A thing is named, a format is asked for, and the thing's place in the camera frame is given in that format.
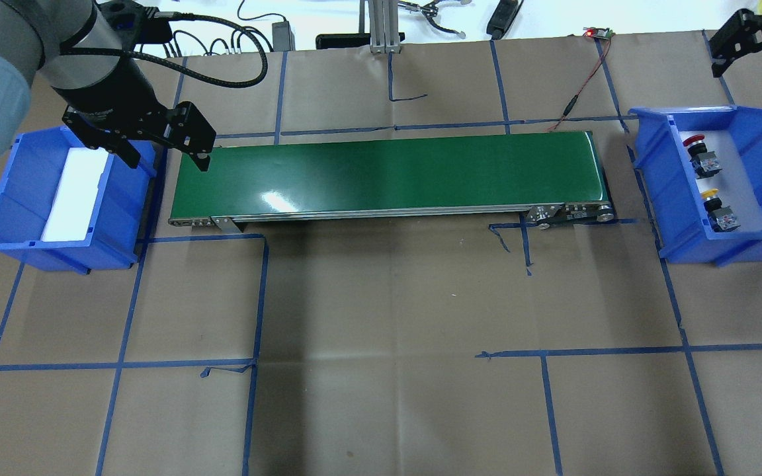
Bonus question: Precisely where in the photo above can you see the reacher grabber tool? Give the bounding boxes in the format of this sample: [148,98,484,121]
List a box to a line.
[396,1,467,39]

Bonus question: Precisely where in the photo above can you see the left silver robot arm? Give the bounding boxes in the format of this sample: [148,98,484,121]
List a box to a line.
[0,1,216,171]

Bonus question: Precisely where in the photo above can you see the red black conveyor wires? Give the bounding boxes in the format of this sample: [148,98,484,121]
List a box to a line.
[548,28,617,133]

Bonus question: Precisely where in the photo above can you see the left blue plastic bin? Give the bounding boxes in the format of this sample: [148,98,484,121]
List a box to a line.
[0,126,156,274]

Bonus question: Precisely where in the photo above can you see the white foam pad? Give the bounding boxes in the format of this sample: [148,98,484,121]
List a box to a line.
[679,130,762,235]
[40,147,109,242]

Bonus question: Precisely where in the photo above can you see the red push button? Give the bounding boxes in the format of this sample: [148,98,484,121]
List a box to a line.
[681,134,722,180]

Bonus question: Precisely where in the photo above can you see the blue plastic bin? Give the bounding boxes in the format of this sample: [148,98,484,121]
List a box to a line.
[0,126,156,274]
[631,106,762,267]

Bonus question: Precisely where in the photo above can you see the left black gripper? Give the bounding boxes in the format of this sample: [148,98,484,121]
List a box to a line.
[60,58,216,173]

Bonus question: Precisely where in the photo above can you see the right blue plastic bin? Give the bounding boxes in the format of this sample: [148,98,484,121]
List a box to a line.
[631,106,762,267]

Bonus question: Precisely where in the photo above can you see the black braided cable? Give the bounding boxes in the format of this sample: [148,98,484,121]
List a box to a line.
[63,13,269,89]

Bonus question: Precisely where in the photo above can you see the yellow push button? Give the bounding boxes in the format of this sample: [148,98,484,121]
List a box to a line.
[700,188,741,233]

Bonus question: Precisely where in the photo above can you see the black power adapter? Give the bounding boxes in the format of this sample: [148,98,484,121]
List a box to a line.
[271,20,296,52]

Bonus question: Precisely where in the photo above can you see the green conveyor belt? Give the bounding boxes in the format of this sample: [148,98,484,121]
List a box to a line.
[167,132,616,228]

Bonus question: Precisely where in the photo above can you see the right white foam pad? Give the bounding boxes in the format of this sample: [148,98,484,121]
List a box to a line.
[679,130,762,235]

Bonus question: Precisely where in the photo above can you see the left white foam pad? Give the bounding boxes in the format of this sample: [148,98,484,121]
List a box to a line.
[40,147,109,242]

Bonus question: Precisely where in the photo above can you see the aluminium frame post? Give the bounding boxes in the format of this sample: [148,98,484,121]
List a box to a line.
[368,0,402,54]

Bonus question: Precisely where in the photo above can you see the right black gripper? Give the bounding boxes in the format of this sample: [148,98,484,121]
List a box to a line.
[710,9,762,78]

